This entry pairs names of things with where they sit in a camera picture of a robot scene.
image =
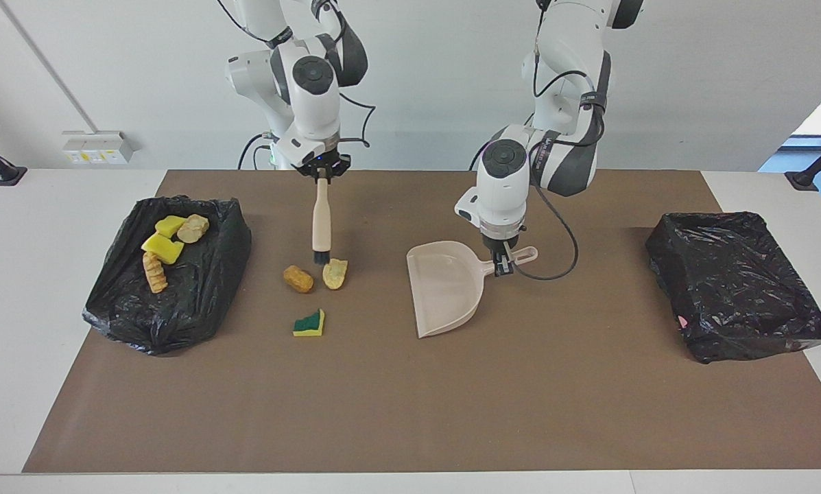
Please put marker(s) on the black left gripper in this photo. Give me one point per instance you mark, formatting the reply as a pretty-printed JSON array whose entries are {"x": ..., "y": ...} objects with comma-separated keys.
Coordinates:
[{"x": 505, "y": 257}]

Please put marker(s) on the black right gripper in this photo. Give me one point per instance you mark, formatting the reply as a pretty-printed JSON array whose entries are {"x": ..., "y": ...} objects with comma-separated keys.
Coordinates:
[{"x": 338, "y": 165}]

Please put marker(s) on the beige hand brush black bristles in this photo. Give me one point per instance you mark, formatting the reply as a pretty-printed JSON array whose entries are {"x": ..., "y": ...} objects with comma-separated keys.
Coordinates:
[{"x": 321, "y": 219}]

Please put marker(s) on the beige plastic dustpan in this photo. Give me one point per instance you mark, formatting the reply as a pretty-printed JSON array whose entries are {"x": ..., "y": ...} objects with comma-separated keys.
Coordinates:
[{"x": 444, "y": 288}]

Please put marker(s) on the pale beige foam chunk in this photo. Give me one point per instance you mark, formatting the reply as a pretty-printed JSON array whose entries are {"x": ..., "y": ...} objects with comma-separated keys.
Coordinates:
[
  {"x": 193, "y": 228},
  {"x": 336, "y": 274}
]

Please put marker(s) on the brown potato-shaped lump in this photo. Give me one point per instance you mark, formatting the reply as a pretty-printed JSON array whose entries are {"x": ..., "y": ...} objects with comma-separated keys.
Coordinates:
[{"x": 298, "y": 279}]

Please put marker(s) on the green and yellow sponge piece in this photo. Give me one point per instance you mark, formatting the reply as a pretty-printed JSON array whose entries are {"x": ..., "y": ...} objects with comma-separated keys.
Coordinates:
[{"x": 308, "y": 324}]

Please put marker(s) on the notched yellow sponge piece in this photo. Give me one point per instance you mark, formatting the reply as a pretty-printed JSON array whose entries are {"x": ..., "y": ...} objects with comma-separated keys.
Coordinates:
[{"x": 163, "y": 248}]

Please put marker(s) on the orange striped bread piece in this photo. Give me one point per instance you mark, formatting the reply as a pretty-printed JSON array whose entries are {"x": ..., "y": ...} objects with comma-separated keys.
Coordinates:
[{"x": 155, "y": 273}]

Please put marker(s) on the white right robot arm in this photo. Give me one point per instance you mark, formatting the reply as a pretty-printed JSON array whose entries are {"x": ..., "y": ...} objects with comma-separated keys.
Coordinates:
[{"x": 314, "y": 89}]

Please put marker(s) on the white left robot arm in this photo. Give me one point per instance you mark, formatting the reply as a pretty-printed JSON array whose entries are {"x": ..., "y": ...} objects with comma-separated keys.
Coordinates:
[{"x": 506, "y": 185}]

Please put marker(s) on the black bag-lined bin pink spot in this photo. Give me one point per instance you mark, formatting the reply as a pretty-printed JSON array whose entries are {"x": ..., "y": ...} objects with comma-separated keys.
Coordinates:
[{"x": 726, "y": 288}]

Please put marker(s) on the brown table mat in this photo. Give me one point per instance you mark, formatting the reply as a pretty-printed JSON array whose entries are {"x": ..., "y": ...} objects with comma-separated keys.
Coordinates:
[{"x": 383, "y": 412}]

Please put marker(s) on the white wall socket box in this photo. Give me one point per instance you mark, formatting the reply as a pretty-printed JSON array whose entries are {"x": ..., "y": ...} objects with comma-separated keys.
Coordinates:
[{"x": 98, "y": 147}]

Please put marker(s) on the white wall conduit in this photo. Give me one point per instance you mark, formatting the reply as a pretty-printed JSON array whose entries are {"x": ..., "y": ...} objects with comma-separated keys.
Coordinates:
[{"x": 57, "y": 79}]

